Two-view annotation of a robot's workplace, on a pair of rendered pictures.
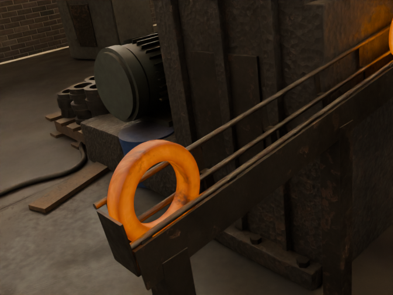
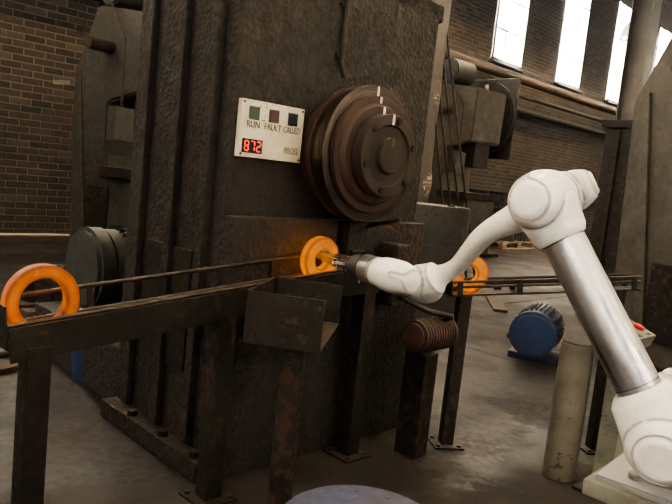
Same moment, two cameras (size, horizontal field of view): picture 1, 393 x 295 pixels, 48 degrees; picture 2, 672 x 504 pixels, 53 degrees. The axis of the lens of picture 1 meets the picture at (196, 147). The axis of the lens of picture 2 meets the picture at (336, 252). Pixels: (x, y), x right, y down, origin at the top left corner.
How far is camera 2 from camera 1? 109 cm
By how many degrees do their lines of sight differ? 18
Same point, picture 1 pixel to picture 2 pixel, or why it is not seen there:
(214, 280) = (106, 462)
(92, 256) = not seen: outside the picture
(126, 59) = (101, 242)
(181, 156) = (66, 280)
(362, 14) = (280, 236)
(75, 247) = not seen: outside the picture
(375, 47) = (294, 267)
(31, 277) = not seen: outside the picture
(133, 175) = (24, 278)
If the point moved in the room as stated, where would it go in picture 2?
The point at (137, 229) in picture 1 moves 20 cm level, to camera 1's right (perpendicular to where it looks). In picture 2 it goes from (17, 317) to (104, 324)
